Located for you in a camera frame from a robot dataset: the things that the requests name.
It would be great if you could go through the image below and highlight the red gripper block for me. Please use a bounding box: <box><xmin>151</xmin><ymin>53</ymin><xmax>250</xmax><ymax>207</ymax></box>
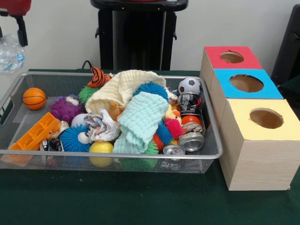
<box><xmin>0</xmin><ymin>0</ymin><xmax>32</xmax><ymax>47</ymax></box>

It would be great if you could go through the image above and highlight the orange plastic toy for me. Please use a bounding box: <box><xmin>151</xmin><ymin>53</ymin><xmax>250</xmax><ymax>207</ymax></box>
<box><xmin>8</xmin><ymin>112</ymin><xmax>61</xmax><ymax>153</ymax></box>

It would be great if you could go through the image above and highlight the cream waffle cloth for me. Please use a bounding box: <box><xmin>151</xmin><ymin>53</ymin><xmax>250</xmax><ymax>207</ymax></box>
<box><xmin>85</xmin><ymin>70</ymin><xmax>176</xmax><ymax>115</ymax></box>

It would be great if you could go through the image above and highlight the light blue waffle cloth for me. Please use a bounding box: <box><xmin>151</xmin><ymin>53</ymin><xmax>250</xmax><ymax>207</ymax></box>
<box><xmin>112</xmin><ymin>91</ymin><xmax>169</xmax><ymax>154</ymax></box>

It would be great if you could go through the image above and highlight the shallow clear mesh bin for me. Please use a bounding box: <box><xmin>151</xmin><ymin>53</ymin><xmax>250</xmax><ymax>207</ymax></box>
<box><xmin>0</xmin><ymin>70</ymin><xmax>224</xmax><ymax>174</ymax></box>

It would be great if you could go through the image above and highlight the orange basketball toy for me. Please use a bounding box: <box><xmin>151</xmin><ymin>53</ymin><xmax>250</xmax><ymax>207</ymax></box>
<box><xmin>22</xmin><ymin>88</ymin><xmax>47</xmax><ymax>111</ymax></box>

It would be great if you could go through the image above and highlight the purple spiky ball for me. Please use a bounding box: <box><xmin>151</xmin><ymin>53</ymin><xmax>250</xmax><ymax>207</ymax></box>
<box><xmin>49</xmin><ymin>95</ymin><xmax>85</xmax><ymax>125</ymax></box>

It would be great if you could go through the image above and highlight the orange striped tiger toy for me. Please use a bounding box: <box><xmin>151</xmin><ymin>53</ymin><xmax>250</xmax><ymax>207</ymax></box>
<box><xmin>88</xmin><ymin>67</ymin><xmax>113</xmax><ymax>89</ymax></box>

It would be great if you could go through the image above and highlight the blue spiky ball with eyes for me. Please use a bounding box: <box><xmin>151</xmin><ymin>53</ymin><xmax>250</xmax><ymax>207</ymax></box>
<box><xmin>60</xmin><ymin>125</ymin><xmax>93</xmax><ymax>153</ymax></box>

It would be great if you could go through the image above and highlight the yellow ball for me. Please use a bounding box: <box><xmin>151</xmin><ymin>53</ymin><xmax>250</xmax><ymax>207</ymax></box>
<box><xmin>89</xmin><ymin>142</ymin><xmax>115</xmax><ymax>168</ymax></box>

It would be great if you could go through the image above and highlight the black and white soccer ball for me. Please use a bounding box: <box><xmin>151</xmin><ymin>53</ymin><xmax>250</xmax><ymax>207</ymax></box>
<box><xmin>178</xmin><ymin>76</ymin><xmax>203</xmax><ymax>94</ymax></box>

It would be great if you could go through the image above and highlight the dark green table cloth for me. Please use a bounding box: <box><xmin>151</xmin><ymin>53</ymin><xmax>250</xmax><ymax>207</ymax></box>
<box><xmin>0</xmin><ymin>69</ymin><xmax>300</xmax><ymax>225</ymax></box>

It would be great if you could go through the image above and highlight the black flat panel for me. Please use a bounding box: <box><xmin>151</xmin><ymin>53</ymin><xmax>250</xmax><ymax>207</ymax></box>
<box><xmin>271</xmin><ymin>4</ymin><xmax>300</xmax><ymax>87</ymax></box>

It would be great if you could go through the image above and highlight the green cloth side table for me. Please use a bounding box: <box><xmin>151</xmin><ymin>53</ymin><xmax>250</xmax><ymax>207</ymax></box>
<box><xmin>284</xmin><ymin>75</ymin><xmax>300</xmax><ymax>105</ymax></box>

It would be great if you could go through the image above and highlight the black pedestal stand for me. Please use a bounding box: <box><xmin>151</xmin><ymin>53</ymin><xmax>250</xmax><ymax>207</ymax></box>
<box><xmin>90</xmin><ymin>0</ymin><xmax>189</xmax><ymax>71</ymax></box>

